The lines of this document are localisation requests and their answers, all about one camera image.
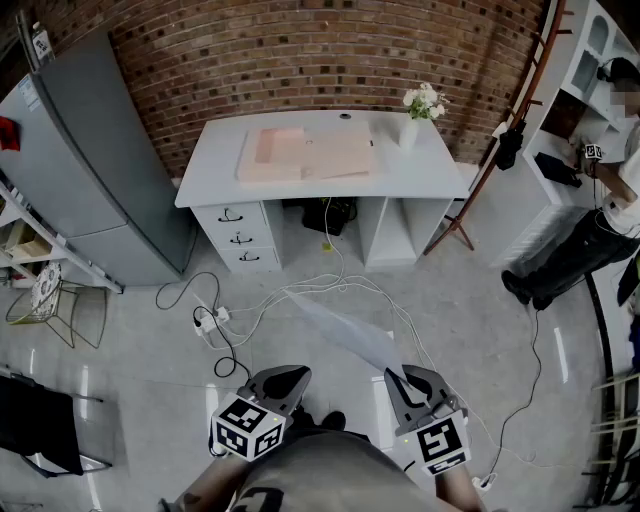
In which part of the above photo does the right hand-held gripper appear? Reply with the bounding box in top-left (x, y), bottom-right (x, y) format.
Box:
top-left (383, 364), bottom-right (473, 478)

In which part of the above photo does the black chair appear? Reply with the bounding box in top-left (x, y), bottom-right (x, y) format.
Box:
top-left (0, 367), bottom-right (114, 479)

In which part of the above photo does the dark teal box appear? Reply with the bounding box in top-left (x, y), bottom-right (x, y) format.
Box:
top-left (534, 152), bottom-right (584, 189)

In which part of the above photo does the white shelf unit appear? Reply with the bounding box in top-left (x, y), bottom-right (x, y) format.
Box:
top-left (492, 0), bottom-right (640, 269)

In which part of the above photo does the metal frame rack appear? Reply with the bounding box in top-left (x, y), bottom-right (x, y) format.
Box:
top-left (582, 369), bottom-right (640, 509)

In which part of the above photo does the wooden box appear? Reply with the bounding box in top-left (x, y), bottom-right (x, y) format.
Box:
top-left (7, 232), bottom-right (54, 264)

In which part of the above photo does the person's beige shirt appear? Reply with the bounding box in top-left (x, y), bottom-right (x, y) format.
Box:
top-left (159, 427), bottom-right (486, 512)

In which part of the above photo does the pink box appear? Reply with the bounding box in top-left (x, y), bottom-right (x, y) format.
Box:
top-left (235, 121), bottom-right (376, 189)

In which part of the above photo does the black metal pole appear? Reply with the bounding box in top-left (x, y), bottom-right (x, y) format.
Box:
top-left (583, 272), bottom-right (619, 506)

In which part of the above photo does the black hanging bag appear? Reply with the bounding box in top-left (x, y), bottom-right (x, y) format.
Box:
top-left (494, 127), bottom-right (526, 172)

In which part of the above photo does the person's right forearm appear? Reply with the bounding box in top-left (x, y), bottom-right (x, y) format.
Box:
top-left (434, 469), bottom-right (486, 512)

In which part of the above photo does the white flower bouquet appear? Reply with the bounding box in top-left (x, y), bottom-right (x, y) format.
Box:
top-left (402, 82), bottom-right (450, 122)

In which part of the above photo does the white desk with drawers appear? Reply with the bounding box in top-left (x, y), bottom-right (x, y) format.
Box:
top-left (173, 109), bottom-right (471, 274)

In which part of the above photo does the grey refrigerator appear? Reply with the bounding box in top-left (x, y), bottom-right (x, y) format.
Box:
top-left (0, 29), bottom-right (199, 287)

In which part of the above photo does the patterned round cushion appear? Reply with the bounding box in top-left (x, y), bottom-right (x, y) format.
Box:
top-left (30, 262), bottom-right (64, 321)

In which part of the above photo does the thin black cable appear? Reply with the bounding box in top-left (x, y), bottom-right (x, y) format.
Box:
top-left (492, 299), bottom-right (545, 481)

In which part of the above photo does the white printed tag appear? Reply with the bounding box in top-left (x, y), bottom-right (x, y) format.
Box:
top-left (30, 22), bottom-right (55, 62)

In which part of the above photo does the black floor cable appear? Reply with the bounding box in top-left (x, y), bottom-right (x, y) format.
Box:
top-left (155, 272), bottom-right (251, 381)

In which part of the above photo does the person's left forearm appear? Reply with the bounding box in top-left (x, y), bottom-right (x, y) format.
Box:
top-left (174, 452), bottom-right (251, 512)

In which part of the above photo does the wooden coat rack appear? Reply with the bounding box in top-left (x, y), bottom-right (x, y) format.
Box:
top-left (424, 0), bottom-right (574, 256)

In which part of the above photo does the wire frame chair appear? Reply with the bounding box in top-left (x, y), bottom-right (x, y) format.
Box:
top-left (5, 262), bottom-right (109, 350)

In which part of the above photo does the white desk drawer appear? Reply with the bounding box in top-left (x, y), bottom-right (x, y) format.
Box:
top-left (219, 247), bottom-right (281, 272)
top-left (193, 201), bottom-right (265, 232)
top-left (209, 227), bottom-right (274, 251)

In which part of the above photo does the white vase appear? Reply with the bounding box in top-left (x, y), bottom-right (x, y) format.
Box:
top-left (398, 115), bottom-right (420, 151)

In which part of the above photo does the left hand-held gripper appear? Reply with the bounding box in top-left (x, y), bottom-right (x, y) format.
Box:
top-left (208, 364), bottom-right (313, 462)

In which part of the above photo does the red cloth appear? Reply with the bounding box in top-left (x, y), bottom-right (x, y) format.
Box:
top-left (0, 115), bottom-right (22, 152)

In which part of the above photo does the white metal rack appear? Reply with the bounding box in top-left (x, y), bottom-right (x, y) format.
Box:
top-left (0, 169), bottom-right (125, 295)

